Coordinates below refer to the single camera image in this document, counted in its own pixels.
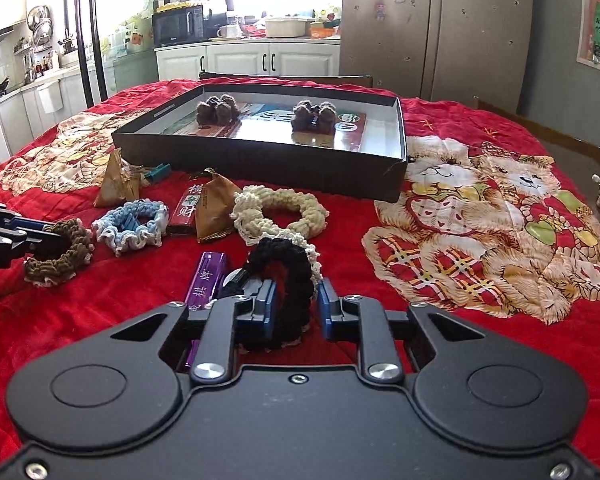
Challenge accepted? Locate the brown wooden rail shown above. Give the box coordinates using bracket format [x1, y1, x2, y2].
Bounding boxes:
[471, 96, 600, 173]

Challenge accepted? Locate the cream knitted scrunchie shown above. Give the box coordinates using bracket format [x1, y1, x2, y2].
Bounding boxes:
[230, 185, 328, 247]

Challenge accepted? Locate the beige refrigerator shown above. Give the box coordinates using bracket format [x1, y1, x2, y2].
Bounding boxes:
[339, 0, 535, 113]

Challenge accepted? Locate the white kitchen cabinet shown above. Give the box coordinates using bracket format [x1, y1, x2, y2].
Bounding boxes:
[154, 39, 342, 82]

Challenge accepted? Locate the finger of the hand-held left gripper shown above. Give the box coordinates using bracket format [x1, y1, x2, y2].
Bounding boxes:
[0, 198, 56, 235]
[0, 234, 50, 261]

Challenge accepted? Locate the black scrunchie with white trim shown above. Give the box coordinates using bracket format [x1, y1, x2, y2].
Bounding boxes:
[235, 236, 323, 353]

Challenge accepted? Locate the red printed bear blanket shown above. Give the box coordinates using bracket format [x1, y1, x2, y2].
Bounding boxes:
[0, 77, 600, 468]

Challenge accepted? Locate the red bar packet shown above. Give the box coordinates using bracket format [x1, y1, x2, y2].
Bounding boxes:
[167, 182, 204, 236]

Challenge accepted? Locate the olive brown scrunchie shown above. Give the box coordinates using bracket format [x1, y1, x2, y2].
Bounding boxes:
[24, 220, 95, 289]

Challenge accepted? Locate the purple bar packet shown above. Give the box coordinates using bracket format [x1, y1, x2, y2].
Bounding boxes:
[182, 251, 231, 373]

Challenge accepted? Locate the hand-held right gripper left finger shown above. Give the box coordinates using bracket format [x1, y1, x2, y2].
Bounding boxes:
[111, 280, 278, 385]

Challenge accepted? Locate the brown fuzzy scrunchie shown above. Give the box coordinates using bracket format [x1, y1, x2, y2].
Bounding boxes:
[290, 100, 337, 133]
[195, 94, 241, 125]

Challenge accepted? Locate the black shallow cardboard box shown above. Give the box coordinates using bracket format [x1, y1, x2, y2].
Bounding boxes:
[111, 84, 409, 202]

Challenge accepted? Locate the black door frame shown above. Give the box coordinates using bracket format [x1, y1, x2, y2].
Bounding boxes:
[71, 0, 110, 108]

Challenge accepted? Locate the white hanging bin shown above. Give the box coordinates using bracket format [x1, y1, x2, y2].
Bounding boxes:
[36, 80, 65, 114]

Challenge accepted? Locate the blue and white scrunchie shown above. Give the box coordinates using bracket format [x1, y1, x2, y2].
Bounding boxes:
[91, 199, 171, 257]

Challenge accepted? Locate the white plastic container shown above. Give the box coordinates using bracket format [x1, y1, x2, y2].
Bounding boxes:
[264, 17, 317, 39]

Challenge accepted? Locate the kitchen counter with utensils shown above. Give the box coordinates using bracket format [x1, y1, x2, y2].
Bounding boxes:
[0, 2, 108, 158]

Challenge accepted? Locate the glossy printed sheet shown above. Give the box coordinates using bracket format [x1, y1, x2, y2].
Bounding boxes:
[167, 101, 369, 152]

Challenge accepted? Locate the gold triangular snack packet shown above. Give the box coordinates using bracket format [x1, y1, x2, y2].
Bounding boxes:
[94, 149, 148, 208]
[195, 167, 237, 243]

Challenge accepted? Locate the black microwave oven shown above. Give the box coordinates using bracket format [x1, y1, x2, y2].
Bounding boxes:
[151, 5, 212, 49]

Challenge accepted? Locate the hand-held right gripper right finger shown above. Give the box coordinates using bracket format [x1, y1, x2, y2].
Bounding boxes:
[317, 282, 486, 385]

